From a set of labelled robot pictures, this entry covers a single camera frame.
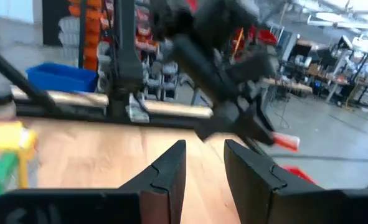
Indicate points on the red plastic basket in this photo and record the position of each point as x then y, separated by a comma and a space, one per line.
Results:
286, 141

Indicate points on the silver mounting bracket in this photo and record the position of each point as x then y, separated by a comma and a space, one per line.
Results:
137, 109

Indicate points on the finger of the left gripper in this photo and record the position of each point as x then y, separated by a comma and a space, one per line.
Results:
216, 131
255, 130

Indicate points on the storage bin rack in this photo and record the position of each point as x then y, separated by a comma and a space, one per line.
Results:
90, 31

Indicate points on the yellow Corn Pops cereal box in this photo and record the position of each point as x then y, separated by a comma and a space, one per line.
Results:
6, 137

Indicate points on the red plastic tray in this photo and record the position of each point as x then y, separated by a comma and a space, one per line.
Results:
297, 173

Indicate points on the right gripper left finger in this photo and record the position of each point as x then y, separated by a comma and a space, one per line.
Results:
78, 208

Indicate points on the long wooden workbench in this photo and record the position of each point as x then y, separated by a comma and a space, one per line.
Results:
289, 84

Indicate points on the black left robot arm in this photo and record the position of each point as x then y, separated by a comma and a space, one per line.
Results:
126, 62

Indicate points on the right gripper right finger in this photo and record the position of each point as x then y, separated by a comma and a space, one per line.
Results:
295, 208

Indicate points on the blue plastic bin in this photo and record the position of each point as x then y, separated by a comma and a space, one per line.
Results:
62, 77

